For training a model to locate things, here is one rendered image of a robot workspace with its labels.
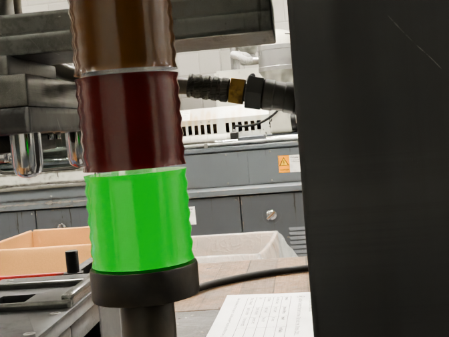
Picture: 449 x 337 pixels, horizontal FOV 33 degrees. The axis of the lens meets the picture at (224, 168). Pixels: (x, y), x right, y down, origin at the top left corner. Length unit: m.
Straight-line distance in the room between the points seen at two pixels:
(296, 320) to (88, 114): 0.54
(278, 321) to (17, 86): 0.40
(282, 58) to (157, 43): 4.98
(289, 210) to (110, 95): 4.75
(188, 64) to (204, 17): 6.55
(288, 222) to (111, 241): 4.76
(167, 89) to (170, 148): 0.02
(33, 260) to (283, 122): 2.66
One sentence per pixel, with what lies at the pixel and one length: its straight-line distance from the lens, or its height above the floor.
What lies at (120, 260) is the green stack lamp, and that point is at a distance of 0.27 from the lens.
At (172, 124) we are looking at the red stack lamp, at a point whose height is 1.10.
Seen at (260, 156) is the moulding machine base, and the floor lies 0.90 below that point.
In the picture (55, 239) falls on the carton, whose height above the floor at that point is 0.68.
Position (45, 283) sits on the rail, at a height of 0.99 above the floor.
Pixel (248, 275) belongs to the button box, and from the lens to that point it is 1.00.
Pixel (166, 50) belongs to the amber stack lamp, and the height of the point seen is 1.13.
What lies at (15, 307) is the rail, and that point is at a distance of 0.55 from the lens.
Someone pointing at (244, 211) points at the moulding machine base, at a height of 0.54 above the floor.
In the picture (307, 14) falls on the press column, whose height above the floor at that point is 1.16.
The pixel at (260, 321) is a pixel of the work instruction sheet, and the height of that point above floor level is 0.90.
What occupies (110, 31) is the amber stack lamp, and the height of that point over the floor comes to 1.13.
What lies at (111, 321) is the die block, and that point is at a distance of 0.63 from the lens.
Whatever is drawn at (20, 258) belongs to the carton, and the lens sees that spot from 2.93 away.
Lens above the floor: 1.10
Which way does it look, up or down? 3 degrees down
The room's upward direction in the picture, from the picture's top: 5 degrees counter-clockwise
